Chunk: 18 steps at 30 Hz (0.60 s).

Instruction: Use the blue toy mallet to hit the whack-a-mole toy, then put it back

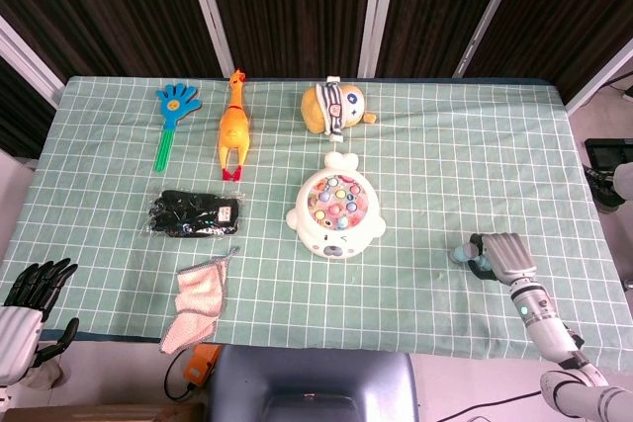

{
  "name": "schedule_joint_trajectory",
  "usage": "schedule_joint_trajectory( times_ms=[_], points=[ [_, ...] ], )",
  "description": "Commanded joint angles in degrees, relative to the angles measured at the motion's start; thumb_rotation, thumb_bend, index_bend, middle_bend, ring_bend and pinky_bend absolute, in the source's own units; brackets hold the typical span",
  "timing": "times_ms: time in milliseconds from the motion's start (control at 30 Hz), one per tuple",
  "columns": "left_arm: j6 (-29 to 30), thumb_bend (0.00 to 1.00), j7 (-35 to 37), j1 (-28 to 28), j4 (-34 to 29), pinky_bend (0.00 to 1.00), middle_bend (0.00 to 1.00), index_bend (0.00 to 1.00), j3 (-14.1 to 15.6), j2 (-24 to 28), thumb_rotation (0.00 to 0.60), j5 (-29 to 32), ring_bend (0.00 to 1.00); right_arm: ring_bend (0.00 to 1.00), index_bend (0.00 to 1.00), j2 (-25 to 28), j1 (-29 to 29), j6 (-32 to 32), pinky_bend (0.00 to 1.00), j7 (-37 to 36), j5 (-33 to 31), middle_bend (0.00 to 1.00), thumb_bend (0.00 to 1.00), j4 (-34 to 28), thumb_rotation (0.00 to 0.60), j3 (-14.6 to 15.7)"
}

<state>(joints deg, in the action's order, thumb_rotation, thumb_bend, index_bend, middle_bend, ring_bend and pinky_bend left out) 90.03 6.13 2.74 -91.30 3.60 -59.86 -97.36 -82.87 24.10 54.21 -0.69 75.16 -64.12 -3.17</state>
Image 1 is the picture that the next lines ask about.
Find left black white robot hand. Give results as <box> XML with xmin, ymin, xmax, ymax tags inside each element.
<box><xmin>0</xmin><ymin>257</ymin><xmax>81</xmax><ymax>386</ymax></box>

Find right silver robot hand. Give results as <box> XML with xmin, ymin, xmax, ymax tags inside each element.
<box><xmin>468</xmin><ymin>231</ymin><xmax>539</xmax><ymax>287</ymax></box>

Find grey round toy mallet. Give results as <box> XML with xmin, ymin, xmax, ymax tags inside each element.
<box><xmin>448</xmin><ymin>237</ymin><xmax>489</xmax><ymax>269</ymax></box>

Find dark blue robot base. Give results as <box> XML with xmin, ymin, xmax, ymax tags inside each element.
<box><xmin>205</xmin><ymin>344</ymin><xmax>421</xmax><ymax>422</ymax></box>

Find white seal fishing toy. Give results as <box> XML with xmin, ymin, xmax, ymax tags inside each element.
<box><xmin>285</xmin><ymin>150</ymin><xmax>387</xmax><ymax>260</ymax></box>

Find beige crumpled bag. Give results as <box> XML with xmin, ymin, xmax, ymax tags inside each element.
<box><xmin>22</xmin><ymin>361</ymin><xmax>66</xmax><ymax>390</ymax></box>

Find brown cardboard box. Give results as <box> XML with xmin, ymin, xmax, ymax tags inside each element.
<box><xmin>3</xmin><ymin>401</ymin><xmax>207</xmax><ymax>422</ymax></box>

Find green checked tablecloth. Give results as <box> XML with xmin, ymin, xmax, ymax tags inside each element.
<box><xmin>0</xmin><ymin>76</ymin><xmax>633</xmax><ymax>362</ymax></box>

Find black monitor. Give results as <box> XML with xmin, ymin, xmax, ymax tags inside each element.
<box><xmin>585</xmin><ymin>138</ymin><xmax>633</xmax><ymax>172</ymax></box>

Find pink towel with dark trim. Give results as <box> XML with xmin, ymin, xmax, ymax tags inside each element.
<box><xmin>158</xmin><ymin>246</ymin><xmax>241</xmax><ymax>355</ymax></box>

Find orange device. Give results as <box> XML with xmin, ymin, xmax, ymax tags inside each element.
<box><xmin>182</xmin><ymin>344</ymin><xmax>223</xmax><ymax>387</ymax></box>

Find black gloves in plastic bag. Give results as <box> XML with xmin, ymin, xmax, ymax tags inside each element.
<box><xmin>140</xmin><ymin>188</ymin><xmax>246</xmax><ymax>240</ymax></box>

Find yellow plush toy striped scarf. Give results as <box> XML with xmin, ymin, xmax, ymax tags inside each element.
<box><xmin>301</xmin><ymin>76</ymin><xmax>378</xmax><ymax>142</ymax></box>

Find yellow rubber chicken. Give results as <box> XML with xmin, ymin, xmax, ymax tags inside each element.
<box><xmin>219</xmin><ymin>68</ymin><xmax>253</xmax><ymax>182</ymax></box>

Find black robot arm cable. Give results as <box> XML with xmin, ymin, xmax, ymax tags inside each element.
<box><xmin>444</xmin><ymin>388</ymin><xmax>546</xmax><ymax>422</ymax></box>

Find black cable of orange device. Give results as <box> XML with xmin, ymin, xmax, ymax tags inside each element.
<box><xmin>163</xmin><ymin>350</ymin><xmax>197</xmax><ymax>402</ymax></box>

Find white partition post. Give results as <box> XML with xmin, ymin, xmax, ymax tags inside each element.
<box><xmin>181</xmin><ymin>0</ymin><xmax>235</xmax><ymax>79</ymax></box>
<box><xmin>356</xmin><ymin>0</ymin><xmax>393</xmax><ymax>79</ymax></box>
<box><xmin>0</xmin><ymin>14</ymin><xmax>65</xmax><ymax>110</ymax></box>
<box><xmin>566</xmin><ymin>41</ymin><xmax>633</xmax><ymax>116</ymax></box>
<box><xmin>452</xmin><ymin>0</ymin><xmax>530</xmax><ymax>79</ymax></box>

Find blue hand clapper green handle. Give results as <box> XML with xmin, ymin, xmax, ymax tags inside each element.
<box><xmin>152</xmin><ymin>84</ymin><xmax>203</xmax><ymax>174</ymax></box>

